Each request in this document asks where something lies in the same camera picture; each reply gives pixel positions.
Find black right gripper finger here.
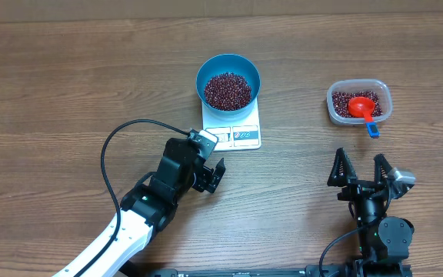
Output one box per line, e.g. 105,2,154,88
327,148,358,187
374,154,392,185

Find red measuring scoop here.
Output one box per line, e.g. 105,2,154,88
348,96,380,139

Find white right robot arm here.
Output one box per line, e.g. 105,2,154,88
318,148,416,277

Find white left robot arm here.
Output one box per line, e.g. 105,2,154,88
56,160,225,277

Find white digital kitchen scale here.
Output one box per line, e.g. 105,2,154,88
202,98,261,152

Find teal plastic bowl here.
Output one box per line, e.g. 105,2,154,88
195,53,261,116

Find clear plastic container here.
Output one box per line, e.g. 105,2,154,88
326,78,393,125

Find red azuki beans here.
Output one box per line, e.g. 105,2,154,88
204,72,251,112

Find brown cardboard backdrop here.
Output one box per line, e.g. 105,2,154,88
0,0,443,23

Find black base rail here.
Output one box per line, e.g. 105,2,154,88
121,252,413,277

